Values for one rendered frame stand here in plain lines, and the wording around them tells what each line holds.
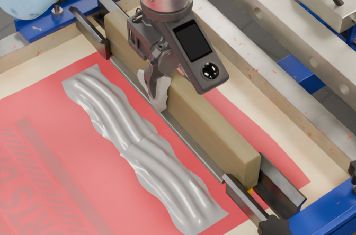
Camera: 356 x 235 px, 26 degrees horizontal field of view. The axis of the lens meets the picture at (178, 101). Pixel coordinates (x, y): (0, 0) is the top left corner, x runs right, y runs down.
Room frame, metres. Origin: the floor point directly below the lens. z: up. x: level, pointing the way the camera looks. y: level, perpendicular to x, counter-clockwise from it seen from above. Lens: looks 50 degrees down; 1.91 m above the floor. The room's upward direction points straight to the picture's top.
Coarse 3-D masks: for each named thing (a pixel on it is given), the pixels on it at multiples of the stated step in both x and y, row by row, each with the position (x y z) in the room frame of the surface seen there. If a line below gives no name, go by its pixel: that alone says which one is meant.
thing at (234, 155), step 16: (112, 16) 0.88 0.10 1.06; (112, 32) 0.86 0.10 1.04; (112, 48) 0.87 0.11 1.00; (128, 48) 0.82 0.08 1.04; (128, 64) 0.83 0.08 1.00; (144, 64) 0.79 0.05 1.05; (176, 80) 0.74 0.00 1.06; (176, 96) 0.72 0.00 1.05; (192, 96) 0.71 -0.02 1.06; (176, 112) 0.72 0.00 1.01; (192, 112) 0.69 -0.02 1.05; (208, 112) 0.68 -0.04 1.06; (192, 128) 0.69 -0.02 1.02; (208, 128) 0.66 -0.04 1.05; (224, 128) 0.66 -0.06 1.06; (208, 144) 0.66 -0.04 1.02; (224, 144) 0.63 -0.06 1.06; (240, 144) 0.63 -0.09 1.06; (224, 160) 0.63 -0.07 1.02; (240, 160) 0.60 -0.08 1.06; (256, 160) 0.61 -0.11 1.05; (240, 176) 0.60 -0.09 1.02; (256, 176) 0.61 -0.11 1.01
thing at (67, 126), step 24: (72, 72) 0.85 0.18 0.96; (24, 96) 0.80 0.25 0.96; (48, 96) 0.80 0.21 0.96; (216, 96) 0.80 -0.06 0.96; (0, 120) 0.75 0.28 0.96; (48, 120) 0.75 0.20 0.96; (72, 120) 0.75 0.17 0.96; (72, 144) 0.70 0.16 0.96; (96, 144) 0.70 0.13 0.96; (72, 168) 0.66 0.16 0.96
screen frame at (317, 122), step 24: (120, 0) 0.99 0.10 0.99; (72, 24) 0.93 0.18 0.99; (96, 24) 0.96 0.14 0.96; (216, 24) 0.93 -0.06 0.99; (0, 48) 0.88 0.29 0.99; (24, 48) 0.88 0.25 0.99; (48, 48) 0.90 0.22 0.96; (240, 48) 0.88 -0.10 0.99; (0, 72) 0.85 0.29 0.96; (264, 72) 0.82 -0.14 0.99; (288, 96) 0.77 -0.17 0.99; (312, 96) 0.77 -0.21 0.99; (312, 120) 0.72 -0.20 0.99; (336, 120) 0.72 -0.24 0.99; (336, 144) 0.68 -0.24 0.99
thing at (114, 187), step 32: (224, 96) 0.80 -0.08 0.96; (256, 128) 0.74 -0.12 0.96; (192, 160) 0.67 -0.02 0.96; (288, 160) 0.67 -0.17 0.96; (96, 192) 0.62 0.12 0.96; (128, 192) 0.62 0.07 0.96; (224, 192) 0.62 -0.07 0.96; (128, 224) 0.56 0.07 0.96; (160, 224) 0.56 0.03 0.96; (224, 224) 0.56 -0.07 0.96
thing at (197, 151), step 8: (112, 56) 0.85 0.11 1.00; (112, 64) 0.84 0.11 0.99; (120, 64) 0.84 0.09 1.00; (120, 72) 0.82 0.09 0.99; (128, 72) 0.82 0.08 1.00; (128, 80) 0.80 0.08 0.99; (136, 80) 0.80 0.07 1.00; (136, 88) 0.79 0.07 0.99; (144, 88) 0.78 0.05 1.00; (144, 96) 0.77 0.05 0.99; (168, 112) 0.74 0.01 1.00; (168, 120) 0.72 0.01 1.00; (176, 120) 0.72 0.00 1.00; (176, 128) 0.71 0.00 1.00; (184, 136) 0.69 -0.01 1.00; (192, 144) 0.67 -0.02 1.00; (192, 152) 0.67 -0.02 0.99; (200, 152) 0.66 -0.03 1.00; (200, 160) 0.65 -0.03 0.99; (208, 160) 0.65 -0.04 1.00; (208, 168) 0.64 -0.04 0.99; (216, 168) 0.63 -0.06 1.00; (216, 176) 0.62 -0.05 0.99
